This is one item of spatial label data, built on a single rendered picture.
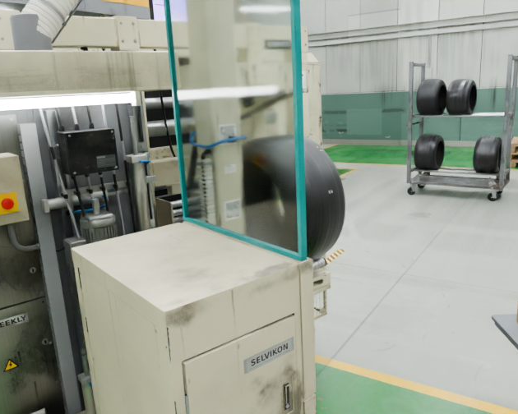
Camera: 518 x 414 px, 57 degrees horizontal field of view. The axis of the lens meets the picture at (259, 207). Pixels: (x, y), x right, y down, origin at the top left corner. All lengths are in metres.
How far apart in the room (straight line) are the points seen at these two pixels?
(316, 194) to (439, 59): 11.43
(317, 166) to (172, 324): 1.13
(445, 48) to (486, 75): 1.19
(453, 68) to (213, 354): 12.33
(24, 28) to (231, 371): 1.29
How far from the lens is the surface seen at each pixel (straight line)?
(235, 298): 1.04
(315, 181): 1.89
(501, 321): 2.35
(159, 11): 5.78
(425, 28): 13.29
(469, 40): 13.06
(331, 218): 1.94
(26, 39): 1.83
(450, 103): 7.23
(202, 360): 1.04
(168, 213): 2.20
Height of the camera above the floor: 1.67
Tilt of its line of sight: 14 degrees down
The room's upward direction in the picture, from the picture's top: 3 degrees counter-clockwise
